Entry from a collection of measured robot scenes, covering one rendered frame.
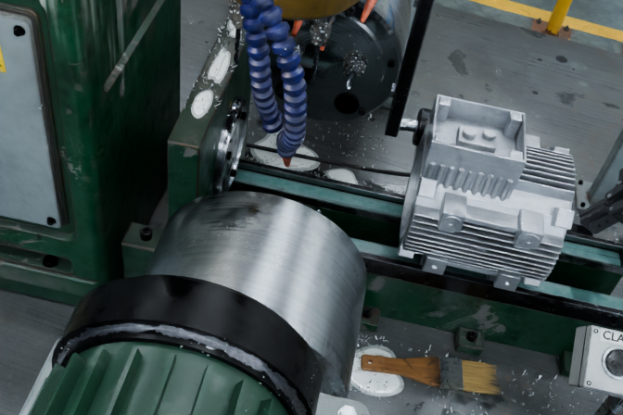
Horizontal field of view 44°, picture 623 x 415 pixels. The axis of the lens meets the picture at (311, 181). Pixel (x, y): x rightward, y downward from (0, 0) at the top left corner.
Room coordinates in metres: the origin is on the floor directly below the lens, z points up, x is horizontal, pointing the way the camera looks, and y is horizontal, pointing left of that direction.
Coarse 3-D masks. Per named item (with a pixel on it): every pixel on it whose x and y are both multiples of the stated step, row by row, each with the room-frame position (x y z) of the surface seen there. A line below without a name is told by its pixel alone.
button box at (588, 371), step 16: (576, 336) 0.55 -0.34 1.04; (592, 336) 0.53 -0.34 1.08; (608, 336) 0.53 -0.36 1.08; (576, 352) 0.53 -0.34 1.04; (592, 352) 0.51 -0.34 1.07; (608, 352) 0.51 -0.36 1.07; (576, 368) 0.51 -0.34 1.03; (592, 368) 0.50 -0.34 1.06; (576, 384) 0.49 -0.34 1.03; (592, 384) 0.48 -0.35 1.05; (608, 384) 0.49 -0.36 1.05
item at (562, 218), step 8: (560, 152) 0.82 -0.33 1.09; (568, 152) 0.83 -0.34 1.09; (424, 184) 0.71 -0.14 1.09; (432, 184) 0.71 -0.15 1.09; (416, 192) 0.72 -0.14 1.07; (424, 192) 0.71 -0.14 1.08; (432, 192) 0.71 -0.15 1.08; (560, 208) 0.71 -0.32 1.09; (560, 216) 0.70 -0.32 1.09; (568, 216) 0.70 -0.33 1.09; (552, 224) 0.70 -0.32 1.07; (560, 224) 0.69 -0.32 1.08; (568, 224) 0.70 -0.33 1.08; (400, 248) 0.71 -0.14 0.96; (408, 256) 0.70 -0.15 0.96; (528, 280) 0.70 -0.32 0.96
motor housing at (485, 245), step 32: (416, 160) 0.85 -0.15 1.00; (544, 160) 0.78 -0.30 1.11; (448, 192) 0.72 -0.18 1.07; (544, 192) 0.73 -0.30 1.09; (416, 224) 0.69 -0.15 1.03; (480, 224) 0.69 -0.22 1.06; (512, 224) 0.69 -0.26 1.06; (544, 224) 0.71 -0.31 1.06; (448, 256) 0.69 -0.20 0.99; (480, 256) 0.68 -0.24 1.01; (512, 256) 0.68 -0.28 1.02; (544, 256) 0.68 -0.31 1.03
